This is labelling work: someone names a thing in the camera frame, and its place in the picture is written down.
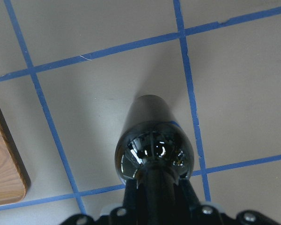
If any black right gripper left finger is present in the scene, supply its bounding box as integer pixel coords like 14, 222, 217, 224
123, 179, 145, 215

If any black wine bottle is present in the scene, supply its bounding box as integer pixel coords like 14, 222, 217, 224
115, 95, 194, 225

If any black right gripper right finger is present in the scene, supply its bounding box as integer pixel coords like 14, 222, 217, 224
174, 179, 201, 211

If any wooden tray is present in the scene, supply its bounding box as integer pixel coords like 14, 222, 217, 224
0, 109, 31, 206

